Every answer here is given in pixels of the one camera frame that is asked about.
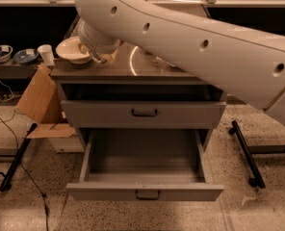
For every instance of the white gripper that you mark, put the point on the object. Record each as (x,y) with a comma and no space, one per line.
(101,47)

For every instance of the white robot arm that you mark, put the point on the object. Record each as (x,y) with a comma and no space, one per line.
(246,63)

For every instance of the closed grey upper drawer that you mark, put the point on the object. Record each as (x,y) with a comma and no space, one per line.
(143,114)

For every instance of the grey drawer cabinet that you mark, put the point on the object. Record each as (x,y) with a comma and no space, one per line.
(135,75)

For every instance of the open grey lower drawer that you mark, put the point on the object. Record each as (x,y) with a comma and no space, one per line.
(144,165)

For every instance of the white bowl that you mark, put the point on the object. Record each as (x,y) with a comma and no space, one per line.
(68,49)

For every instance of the white paper cup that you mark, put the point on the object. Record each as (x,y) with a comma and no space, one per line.
(46,53)

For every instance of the blue patterned bowl right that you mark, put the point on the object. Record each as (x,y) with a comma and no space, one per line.
(26,56)

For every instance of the blue patterned bowl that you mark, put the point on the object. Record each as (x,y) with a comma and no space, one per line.
(5,53)
(26,56)

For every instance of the brown cardboard box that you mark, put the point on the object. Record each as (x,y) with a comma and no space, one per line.
(42,103)

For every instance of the blue patterned bowl left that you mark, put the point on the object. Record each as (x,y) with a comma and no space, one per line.
(5,53)

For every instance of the black left table leg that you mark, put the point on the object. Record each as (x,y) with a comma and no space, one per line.
(6,183)

